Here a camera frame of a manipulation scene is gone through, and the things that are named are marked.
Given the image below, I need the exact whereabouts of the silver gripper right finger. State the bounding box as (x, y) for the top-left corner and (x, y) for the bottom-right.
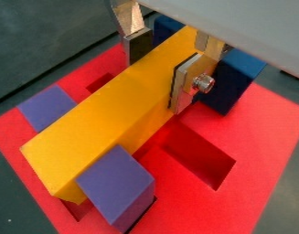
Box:
(167, 31), (226, 114)

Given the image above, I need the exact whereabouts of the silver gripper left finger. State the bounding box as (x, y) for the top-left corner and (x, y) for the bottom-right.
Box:
(109, 0), (152, 65)

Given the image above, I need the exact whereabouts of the yellow rectangular block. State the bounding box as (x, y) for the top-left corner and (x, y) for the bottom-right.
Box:
(21, 27), (196, 204)

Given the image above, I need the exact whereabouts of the red slotted board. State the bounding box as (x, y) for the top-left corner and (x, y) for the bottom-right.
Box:
(0, 48), (299, 234)

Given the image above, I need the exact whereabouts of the dark blue U block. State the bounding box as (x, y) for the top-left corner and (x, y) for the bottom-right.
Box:
(151, 14), (268, 117)

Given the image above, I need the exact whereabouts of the purple U block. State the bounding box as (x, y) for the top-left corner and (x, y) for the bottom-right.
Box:
(19, 86), (155, 232)

